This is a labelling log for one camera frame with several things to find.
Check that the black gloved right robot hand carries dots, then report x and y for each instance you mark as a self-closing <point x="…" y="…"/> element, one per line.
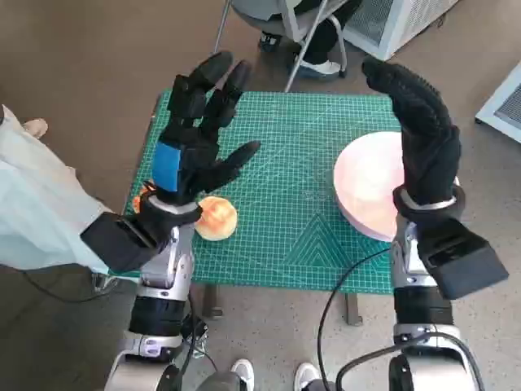
<point x="427" y="142"/>

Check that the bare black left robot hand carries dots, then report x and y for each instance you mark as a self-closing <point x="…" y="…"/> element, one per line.
<point x="195" y="163"/>

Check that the long toy bread loaf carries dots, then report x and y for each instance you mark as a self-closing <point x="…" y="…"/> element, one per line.
<point x="137" y="202"/>

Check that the pink bowl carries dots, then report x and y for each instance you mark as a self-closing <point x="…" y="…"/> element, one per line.
<point x="366" y="179"/>

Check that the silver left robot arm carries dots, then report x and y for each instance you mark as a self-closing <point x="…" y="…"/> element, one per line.
<point x="167" y="269"/>

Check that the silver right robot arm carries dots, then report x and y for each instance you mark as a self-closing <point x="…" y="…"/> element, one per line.
<point x="423" y="309"/>

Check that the round toy bread bun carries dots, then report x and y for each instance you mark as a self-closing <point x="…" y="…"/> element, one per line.
<point x="217" y="222"/>

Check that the white cabinet with mesh panel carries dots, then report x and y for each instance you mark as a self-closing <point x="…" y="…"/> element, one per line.
<point x="390" y="24"/>
<point x="504" y="110"/>

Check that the green cutting mat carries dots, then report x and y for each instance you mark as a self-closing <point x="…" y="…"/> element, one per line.
<point x="285" y="163"/>

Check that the grey table leg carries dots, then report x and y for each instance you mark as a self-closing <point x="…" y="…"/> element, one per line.
<point x="211" y="301"/>
<point x="353" y="309"/>

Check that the thin grey metal pole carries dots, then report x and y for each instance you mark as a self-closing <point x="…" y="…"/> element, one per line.
<point x="299" y="65"/>

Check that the grey office chair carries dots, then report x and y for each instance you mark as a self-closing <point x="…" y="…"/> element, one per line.
<point x="285" y="20"/>

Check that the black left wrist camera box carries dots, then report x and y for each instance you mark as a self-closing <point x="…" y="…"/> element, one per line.
<point x="114" y="244"/>

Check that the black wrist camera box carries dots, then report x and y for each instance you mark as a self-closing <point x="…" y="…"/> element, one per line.
<point x="114" y="244"/>
<point x="460" y="256"/>

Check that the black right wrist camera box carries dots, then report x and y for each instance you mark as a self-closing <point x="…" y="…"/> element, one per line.
<point x="460" y="256"/>

